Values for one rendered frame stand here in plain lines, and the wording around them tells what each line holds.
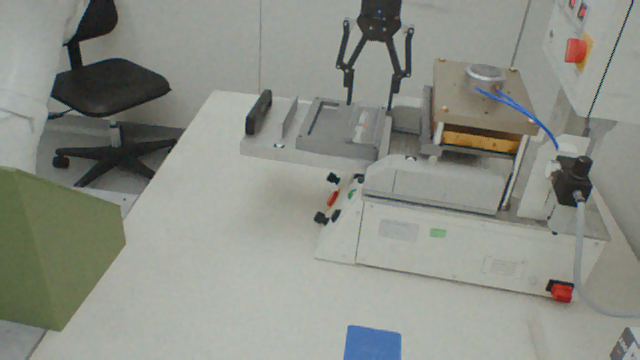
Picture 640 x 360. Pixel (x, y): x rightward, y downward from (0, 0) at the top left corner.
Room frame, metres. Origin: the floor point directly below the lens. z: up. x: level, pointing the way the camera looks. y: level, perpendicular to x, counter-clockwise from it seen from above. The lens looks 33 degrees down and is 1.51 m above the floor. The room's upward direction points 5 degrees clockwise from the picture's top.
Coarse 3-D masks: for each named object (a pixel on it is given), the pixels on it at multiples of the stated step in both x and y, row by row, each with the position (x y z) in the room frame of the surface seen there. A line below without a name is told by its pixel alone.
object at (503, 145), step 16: (432, 96) 1.03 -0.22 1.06; (432, 112) 0.95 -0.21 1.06; (432, 128) 0.88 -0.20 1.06; (448, 128) 0.88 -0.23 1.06; (464, 128) 0.89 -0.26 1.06; (480, 128) 0.90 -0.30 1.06; (448, 144) 0.87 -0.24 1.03; (464, 144) 0.87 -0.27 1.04; (480, 144) 0.86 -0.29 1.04; (496, 144) 0.86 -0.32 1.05; (512, 144) 0.86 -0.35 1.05; (512, 160) 0.85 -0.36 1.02
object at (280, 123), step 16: (272, 112) 1.06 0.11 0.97; (288, 112) 0.99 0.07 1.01; (304, 112) 1.07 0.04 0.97; (256, 128) 0.98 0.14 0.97; (272, 128) 0.99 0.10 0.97; (288, 128) 0.99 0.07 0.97; (384, 128) 1.03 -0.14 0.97; (240, 144) 0.92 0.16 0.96; (256, 144) 0.91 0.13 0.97; (272, 144) 0.92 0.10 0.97; (288, 144) 0.92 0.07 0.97; (384, 144) 0.96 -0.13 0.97; (288, 160) 0.90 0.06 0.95; (304, 160) 0.90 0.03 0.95; (320, 160) 0.89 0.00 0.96; (336, 160) 0.89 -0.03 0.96; (352, 160) 0.89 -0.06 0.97; (368, 160) 0.89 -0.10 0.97
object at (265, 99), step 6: (264, 90) 1.09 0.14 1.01; (270, 90) 1.09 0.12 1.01; (264, 96) 1.05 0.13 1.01; (270, 96) 1.08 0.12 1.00; (258, 102) 1.02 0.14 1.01; (264, 102) 1.03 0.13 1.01; (270, 102) 1.09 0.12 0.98; (252, 108) 0.99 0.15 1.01; (258, 108) 1.00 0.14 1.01; (264, 108) 1.03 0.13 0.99; (252, 114) 0.96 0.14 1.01; (258, 114) 0.98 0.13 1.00; (246, 120) 0.95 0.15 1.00; (252, 120) 0.95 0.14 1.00; (246, 126) 0.95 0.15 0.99; (252, 126) 0.95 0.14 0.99; (246, 132) 0.95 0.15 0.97; (252, 132) 0.95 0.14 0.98
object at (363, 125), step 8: (360, 104) 1.07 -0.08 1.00; (368, 104) 1.07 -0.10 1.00; (376, 104) 1.08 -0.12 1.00; (360, 112) 1.03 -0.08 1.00; (368, 112) 1.03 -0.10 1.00; (376, 112) 1.04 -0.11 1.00; (352, 120) 0.99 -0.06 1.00; (360, 120) 0.99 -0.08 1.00; (368, 120) 0.99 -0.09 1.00; (376, 120) 1.00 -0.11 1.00; (352, 128) 0.95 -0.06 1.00; (360, 128) 0.96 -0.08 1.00; (368, 128) 0.96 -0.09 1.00; (352, 136) 0.92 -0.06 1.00; (360, 136) 0.92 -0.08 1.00; (368, 136) 0.92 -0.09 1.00
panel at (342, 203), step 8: (344, 176) 1.06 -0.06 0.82; (344, 184) 1.01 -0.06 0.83; (360, 184) 0.88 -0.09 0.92; (344, 192) 0.96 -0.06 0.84; (360, 192) 0.84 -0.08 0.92; (336, 200) 0.97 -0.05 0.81; (344, 200) 0.91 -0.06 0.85; (352, 200) 0.86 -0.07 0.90; (328, 208) 0.99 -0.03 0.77; (336, 208) 0.93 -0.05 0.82; (344, 208) 0.87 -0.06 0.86; (328, 216) 0.94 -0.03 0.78; (328, 224) 0.90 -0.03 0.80; (336, 224) 0.85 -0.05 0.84; (320, 232) 0.91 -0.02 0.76; (328, 232) 0.85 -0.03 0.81; (320, 240) 0.87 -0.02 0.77
